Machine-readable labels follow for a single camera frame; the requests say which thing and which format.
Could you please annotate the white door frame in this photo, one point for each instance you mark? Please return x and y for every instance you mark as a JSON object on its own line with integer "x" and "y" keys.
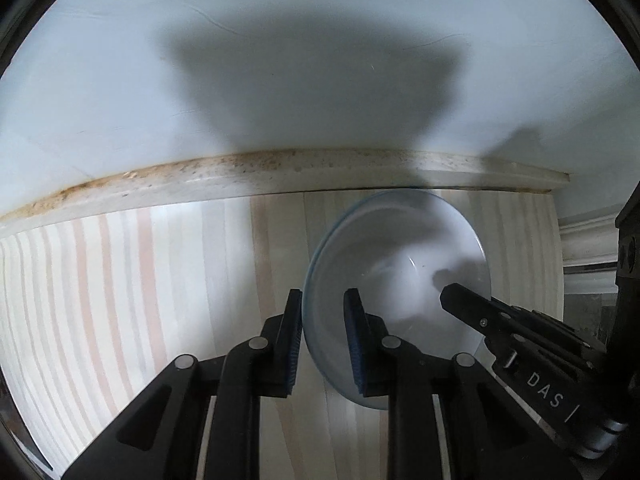
{"x": 585, "y": 240}

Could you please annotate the striped tablecloth with cat print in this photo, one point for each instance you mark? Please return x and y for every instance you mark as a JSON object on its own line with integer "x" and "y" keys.
{"x": 125, "y": 285}

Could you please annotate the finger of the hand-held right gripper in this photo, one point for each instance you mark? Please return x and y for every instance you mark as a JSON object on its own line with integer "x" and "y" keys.
{"x": 470, "y": 307}

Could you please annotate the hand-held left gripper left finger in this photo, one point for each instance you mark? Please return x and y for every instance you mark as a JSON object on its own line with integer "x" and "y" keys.
{"x": 295, "y": 340}

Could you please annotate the plain white bowl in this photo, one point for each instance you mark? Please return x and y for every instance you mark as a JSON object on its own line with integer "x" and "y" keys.
{"x": 400, "y": 260}

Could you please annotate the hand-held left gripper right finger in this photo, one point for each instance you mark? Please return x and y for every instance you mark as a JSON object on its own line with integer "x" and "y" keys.
{"x": 355, "y": 340}

